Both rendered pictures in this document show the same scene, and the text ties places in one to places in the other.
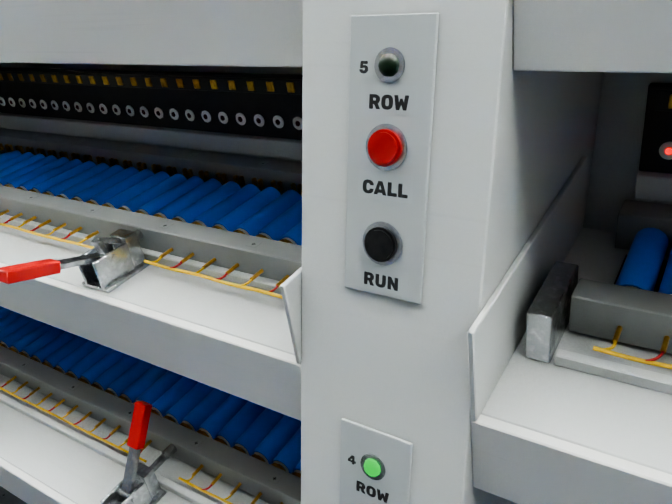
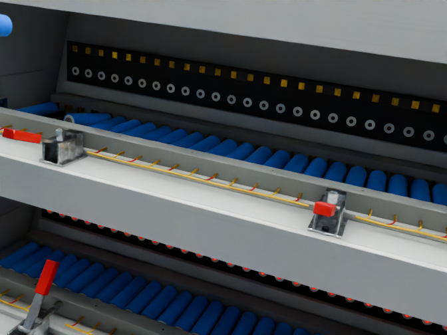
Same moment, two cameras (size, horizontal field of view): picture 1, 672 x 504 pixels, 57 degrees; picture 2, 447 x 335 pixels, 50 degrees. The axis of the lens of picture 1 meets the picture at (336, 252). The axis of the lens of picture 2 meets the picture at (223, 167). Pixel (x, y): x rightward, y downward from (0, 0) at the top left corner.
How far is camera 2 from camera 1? 0.37 m
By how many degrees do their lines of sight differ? 19
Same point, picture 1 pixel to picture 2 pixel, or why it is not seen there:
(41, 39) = (328, 27)
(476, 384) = not seen: outside the picture
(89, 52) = (382, 45)
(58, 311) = (262, 252)
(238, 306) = not seen: outside the picture
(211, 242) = (425, 207)
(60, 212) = (237, 168)
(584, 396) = not seen: outside the picture
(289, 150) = (394, 150)
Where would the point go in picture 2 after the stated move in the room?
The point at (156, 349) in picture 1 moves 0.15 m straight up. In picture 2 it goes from (390, 291) to (436, 98)
